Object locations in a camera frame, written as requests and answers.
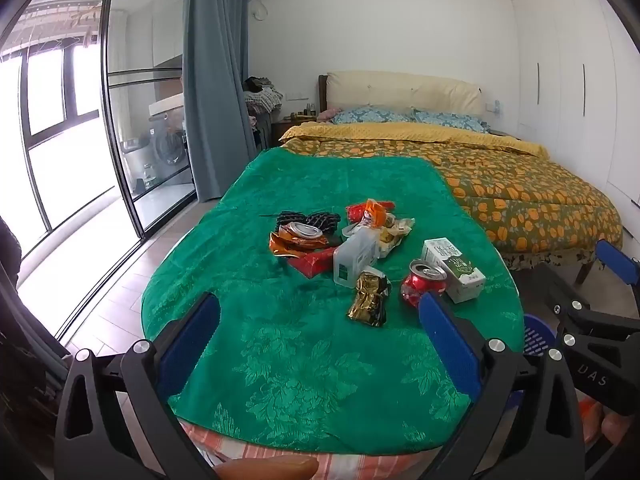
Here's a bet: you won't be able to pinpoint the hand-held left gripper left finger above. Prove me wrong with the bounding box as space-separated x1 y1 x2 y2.
54 291 223 480

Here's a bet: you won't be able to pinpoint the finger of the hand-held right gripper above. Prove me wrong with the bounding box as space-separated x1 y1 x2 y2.
595 239 640 311
540 264 640 333

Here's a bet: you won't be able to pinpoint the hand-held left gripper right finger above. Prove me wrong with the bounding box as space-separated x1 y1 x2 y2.
417 291 586 480

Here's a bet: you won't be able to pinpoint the blue plastic basket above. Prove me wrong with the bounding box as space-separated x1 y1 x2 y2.
522 314 557 358

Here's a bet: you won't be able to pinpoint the red soda can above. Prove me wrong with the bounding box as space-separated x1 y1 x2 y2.
400 259 448 308

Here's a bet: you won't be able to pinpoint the white green milk carton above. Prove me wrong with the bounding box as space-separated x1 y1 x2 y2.
421 237 487 304

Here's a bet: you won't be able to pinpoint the gold foil wrapper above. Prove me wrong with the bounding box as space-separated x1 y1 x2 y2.
347 270 392 328

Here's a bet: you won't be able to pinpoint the clear plastic container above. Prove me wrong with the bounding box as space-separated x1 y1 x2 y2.
333 227 379 288

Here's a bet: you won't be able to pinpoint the orange crushed snack wrappers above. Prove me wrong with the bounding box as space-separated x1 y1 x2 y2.
270 222 331 258

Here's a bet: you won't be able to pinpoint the red cardboard box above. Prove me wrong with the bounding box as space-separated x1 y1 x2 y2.
287 247 343 279

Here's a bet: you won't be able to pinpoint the orange snack packet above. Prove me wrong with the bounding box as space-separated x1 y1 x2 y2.
362 199 388 231

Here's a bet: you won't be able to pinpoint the black mesh net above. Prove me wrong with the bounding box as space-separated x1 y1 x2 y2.
260 210 341 235

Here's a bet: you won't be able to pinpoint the person's left hand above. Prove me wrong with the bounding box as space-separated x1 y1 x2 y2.
212 455 320 480

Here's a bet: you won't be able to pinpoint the black floral bed valance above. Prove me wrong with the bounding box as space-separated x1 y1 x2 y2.
500 247 601 271

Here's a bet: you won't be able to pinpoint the orange clothing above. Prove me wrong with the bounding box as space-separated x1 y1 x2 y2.
580 395 640 461

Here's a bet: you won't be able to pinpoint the green floral tablecloth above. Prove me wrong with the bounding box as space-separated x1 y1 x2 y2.
141 147 526 456

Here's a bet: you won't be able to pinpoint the pink striped cloth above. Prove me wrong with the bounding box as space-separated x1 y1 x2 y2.
180 420 451 480

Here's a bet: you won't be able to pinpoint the dark cloth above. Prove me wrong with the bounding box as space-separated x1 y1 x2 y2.
0 215 68 461

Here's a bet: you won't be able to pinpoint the white wardrobe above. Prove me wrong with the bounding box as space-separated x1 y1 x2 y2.
512 0 640 226

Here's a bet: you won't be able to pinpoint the grey washing machine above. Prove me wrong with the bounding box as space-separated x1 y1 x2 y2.
149 115 193 171

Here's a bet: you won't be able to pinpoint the blue floral pillow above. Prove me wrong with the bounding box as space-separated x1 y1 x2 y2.
330 106 413 125
412 109 488 133

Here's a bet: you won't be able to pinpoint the wooden nightstand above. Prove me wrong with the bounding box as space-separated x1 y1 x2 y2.
272 117 301 146

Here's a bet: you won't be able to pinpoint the black framed glass door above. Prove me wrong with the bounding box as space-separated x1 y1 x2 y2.
102 0 198 238

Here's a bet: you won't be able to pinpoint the pile of clothes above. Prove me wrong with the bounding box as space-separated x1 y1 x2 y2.
242 76 283 116

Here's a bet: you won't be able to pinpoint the grey-blue curtain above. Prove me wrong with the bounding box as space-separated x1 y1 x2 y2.
182 0 258 203

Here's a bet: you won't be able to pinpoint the cream padded headboard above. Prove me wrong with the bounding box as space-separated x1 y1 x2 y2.
326 71 485 117

